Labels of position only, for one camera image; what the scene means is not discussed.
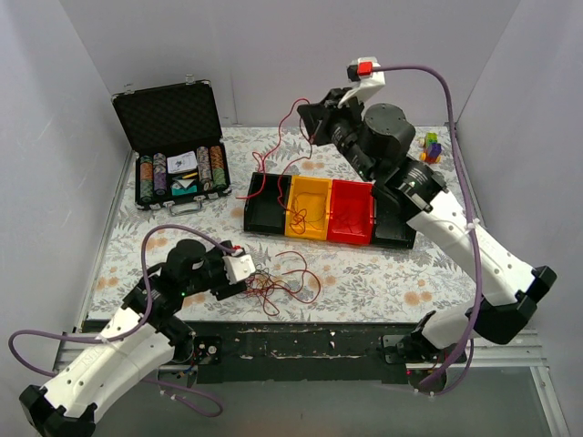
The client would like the single red wire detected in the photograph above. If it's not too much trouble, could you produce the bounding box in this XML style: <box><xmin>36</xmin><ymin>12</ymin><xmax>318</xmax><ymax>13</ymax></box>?
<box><xmin>235</xmin><ymin>97</ymin><xmax>320</xmax><ymax>229</ymax></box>

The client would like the red wire bundle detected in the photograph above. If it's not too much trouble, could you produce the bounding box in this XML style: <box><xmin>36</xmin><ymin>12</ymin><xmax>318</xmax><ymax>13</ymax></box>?
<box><xmin>236</xmin><ymin>249</ymin><xmax>323</xmax><ymax>318</ymax></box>

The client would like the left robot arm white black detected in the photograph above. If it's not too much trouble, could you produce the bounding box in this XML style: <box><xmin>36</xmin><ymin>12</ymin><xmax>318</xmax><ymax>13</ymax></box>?
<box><xmin>19</xmin><ymin>239</ymin><xmax>256</xmax><ymax>436</ymax></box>

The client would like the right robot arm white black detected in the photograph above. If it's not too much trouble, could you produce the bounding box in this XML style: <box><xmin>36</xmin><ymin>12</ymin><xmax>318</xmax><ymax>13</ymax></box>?
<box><xmin>297</xmin><ymin>88</ymin><xmax>557</xmax><ymax>362</ymax></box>

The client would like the teal card box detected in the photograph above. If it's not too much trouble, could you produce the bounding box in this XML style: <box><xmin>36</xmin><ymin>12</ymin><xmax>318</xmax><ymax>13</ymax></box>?
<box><xmin>170</xmin><ymin>178</ymin><xmax>198</xmax><ymax>197</ymax></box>

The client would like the colourful toy block train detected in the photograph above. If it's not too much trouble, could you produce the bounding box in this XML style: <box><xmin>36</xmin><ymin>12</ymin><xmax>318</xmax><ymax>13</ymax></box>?
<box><xmin>419</xmin><ymin>132</ymin><xmax>442</xmax><ymax>164</ymax></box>

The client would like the yellow bin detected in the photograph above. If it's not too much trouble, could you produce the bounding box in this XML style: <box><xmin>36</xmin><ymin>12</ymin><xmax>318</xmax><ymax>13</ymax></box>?
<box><xmin>284</xmin><ymin>176</ymin><xmax>332</xmax><ymax>240</ymax></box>

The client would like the red bin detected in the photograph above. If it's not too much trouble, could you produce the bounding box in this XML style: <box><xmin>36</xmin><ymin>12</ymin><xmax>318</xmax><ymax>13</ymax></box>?
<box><xmin>327</xmin><ymin>179</ymin><xmax>374</xmax><ymax>245</ymax></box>

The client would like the left black bin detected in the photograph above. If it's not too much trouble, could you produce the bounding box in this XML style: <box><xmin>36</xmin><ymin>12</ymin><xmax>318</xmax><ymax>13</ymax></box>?
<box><xmin>243</xmin><ymin>172</ymin><xmax>292</xmax><ymax>235</ymax></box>

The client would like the black bin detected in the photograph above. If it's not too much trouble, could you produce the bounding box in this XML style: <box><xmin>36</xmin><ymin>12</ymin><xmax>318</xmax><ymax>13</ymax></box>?
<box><xmin>243</xmin><ymin>172</ymin><xmax>292</xmax><ymax>235</ymax></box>
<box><xmin>371</xmin><ymin>181</ymin><xmax>418</xmax><ymax>249</ymax></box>

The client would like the playing card deck white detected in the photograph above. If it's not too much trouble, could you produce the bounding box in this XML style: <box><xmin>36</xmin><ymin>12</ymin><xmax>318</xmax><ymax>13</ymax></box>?
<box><xmin>167</xmin><ymin>151</ymin><xmax>198</xmax><ymax>174</ymax></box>

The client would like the floral table mat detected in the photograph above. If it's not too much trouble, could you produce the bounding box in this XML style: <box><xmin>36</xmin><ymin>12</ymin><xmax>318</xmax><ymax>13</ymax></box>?
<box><xmin>87</xmin><ymin>127</ymin><xmax>475</xmax><ymax>322</ymax></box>

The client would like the right black bin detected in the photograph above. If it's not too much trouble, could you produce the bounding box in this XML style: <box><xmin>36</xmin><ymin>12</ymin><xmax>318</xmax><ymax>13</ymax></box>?
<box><xmin>371</xmin><ymin>181</ymin><xmax>418</xmax><ymax>249</ymax></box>

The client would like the black poker chip case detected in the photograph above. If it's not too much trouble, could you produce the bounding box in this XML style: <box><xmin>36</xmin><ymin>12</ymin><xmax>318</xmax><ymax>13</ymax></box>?
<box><xmin>111</xmin><ymin>77</ymin><xmax>231</xmax><ymax>215</ymax></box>

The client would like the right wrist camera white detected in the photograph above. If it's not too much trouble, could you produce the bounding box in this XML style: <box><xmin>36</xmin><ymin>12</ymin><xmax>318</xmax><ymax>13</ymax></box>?
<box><xmin>338</xmin><ymin>56</ymin><xmax>385</xmax><ymax>108</ymax></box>

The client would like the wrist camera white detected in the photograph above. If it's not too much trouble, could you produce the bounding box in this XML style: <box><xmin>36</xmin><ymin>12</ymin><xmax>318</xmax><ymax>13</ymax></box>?
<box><xmin>222</xmin><ymin>254</ymin><xmax>256</xmax><ymax>285</ymax></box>
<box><xmin>338</xmin><ymin>56</ymin><xmax>385</xmax><ymax>108</ymax></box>

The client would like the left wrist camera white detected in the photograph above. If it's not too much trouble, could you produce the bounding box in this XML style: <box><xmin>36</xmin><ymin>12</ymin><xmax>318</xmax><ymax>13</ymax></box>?
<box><xmin>222</xmin><ymin>254</ymin><xmax>256</xmax><ymax>285</ymax></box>

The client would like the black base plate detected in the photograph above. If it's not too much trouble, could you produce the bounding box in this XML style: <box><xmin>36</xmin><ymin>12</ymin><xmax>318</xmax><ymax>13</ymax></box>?
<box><xmin>161</xmin><ymin>321</ymin><xmax>450</xmax><ymax>384</ymax></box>

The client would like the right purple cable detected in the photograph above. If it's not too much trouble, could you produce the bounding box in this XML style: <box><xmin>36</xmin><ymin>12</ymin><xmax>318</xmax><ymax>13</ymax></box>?
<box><xmin>373</xmin><ymin>64</ymin><xmax>484</xmax><ymax>395</ymax></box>

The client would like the purple cable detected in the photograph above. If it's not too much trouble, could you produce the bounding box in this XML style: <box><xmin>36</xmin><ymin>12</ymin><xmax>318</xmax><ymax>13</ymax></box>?
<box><xmin>373</xmin><ymin>64</ymin><xmax>484</xmax><ymax>395</ymax></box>
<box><xmin>7</xmin><ymin>224</ymin><xmax>242</xmax><ymax>418</ymax></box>

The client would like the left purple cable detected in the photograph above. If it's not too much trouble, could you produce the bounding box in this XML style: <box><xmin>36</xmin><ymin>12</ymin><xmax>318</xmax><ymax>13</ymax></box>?
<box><xmin>7</xmin><ymin>224</ymin><xmax>242</xmax><ymax>418</ymax></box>

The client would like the aluminium rail frame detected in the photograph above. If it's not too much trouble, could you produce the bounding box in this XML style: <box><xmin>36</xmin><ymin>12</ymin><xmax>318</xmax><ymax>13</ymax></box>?
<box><xmin>37</xmin><ymin>330</ymin><xmax>570</xmax><ymax>437</ymax></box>

